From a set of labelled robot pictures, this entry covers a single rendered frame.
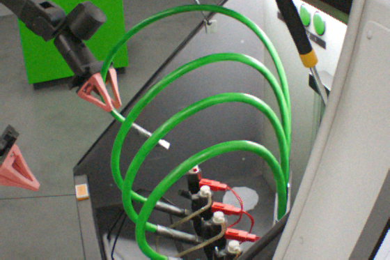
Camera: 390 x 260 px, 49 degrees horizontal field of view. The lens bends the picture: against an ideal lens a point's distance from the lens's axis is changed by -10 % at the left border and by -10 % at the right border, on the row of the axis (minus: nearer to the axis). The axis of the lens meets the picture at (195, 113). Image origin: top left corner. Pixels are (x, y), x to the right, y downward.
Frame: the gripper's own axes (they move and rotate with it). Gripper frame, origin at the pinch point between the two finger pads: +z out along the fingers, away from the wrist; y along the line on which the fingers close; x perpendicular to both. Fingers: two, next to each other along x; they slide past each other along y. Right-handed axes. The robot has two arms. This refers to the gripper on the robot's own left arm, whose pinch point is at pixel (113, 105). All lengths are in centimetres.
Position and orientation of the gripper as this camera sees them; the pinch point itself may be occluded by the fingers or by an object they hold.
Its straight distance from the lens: 97.6
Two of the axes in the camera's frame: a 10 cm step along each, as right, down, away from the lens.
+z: 6.1, 7.8, -1.1
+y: 4.6, -2.3, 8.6
